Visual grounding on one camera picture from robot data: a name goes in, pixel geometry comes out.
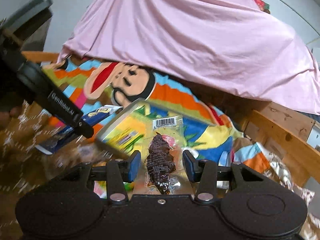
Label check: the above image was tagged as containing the dark meat snack clear packet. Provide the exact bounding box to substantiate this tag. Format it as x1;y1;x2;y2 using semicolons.
133;115;194;195

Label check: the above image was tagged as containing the blue snack bar packet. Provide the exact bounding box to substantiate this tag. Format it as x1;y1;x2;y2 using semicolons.
35;105;122;155

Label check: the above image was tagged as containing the metal tray with cartoon lining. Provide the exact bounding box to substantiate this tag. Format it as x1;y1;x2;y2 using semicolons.
95;99;233;166

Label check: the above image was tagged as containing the colourful monkey print blanket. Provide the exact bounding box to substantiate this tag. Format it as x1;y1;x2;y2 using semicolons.
0;55;318;240

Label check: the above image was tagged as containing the pink bed sheet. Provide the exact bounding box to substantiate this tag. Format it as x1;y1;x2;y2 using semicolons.
59;0;319;114

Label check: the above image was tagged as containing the wooden bed frame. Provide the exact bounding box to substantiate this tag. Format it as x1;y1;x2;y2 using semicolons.
24;51;319;186

